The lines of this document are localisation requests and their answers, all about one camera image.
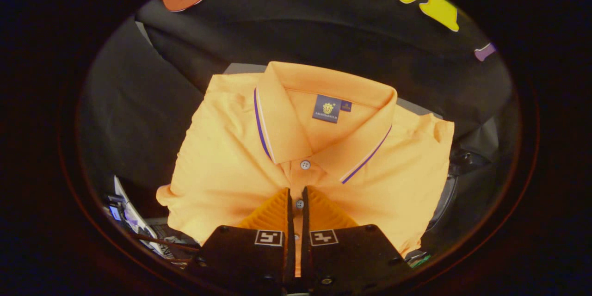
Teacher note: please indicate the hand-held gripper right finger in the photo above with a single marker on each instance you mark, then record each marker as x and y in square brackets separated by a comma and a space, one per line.
[347, 259]

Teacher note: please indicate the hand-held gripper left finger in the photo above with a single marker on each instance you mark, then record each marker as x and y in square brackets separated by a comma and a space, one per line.
[249, 259]

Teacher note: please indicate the orange polo shirt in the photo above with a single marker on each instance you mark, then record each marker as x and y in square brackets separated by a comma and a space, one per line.
[222, 166]

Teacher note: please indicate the white device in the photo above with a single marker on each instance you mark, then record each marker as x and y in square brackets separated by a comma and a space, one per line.
[134, 217]

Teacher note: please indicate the grey cabinet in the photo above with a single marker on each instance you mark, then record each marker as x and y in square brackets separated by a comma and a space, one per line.
[418, 107]

